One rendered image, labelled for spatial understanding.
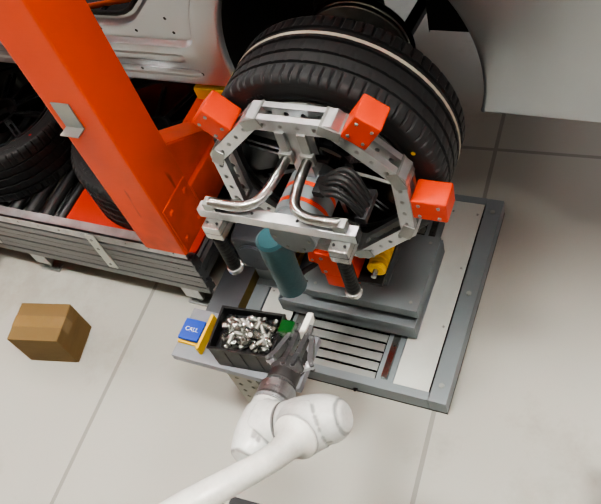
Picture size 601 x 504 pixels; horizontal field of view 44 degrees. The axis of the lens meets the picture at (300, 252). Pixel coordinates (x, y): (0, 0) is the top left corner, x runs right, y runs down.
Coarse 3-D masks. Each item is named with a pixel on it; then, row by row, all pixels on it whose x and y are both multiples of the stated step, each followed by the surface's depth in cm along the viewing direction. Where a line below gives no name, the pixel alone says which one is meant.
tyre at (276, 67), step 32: (352, 32) 178; (384, 32) 179; (256, 64) 181; (288, 64) 174; (320, 64) 173; (352, 64) 172; (384, 64) 174; (416, 64) 179; (224, 96) 188; (256, 96) 182; (288, 96) 177; (320, 96) 173; (352, 96) 169; (384, 96) 171; (416, 96) 176; (448, 96) 184; (384, 128) 174; (416, 128) 173; (448, 128) 184; (416, 160) 180; (448, 160) 185
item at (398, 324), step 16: (304, 256) 271; (432, 288) 256; (288, 304) 261; (304, 304) 257; (320, 304) 257; (336, 304) 256; (336, 320) 258; (352, 320) 253; (368, 320) 249; (384, 320) 245; (400, 320) 246; (416, 320) 242; (416, 336) 246
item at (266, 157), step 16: (240, 144) 202; (256, 144) 203; (272, 144) 200; (320, 144) 192; (256, 160) 212; (272, 160) 218; (336, 160) 202; (352, 160) 193; (256, 176) 212; (288, 176) 220; (368, 176) 196; (272, 192) 216; (384, 192) 215; (336, 208) 219; (384, 208) 206; (368, 224) 212
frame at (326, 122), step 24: (240, 120) 179; (264, 120) 175; (288, 120) 172; (312, 120) 170; (336, 120) 169; (216, 144) 193; (336, 144) 172; (384, 144) 174; (240, 168) 204; (384, 168) 173; (408, 168) 176; (240, 192) 206; (408, 192) 178; (408, 216) 186; (360, 240) 210; (384, 240) 199
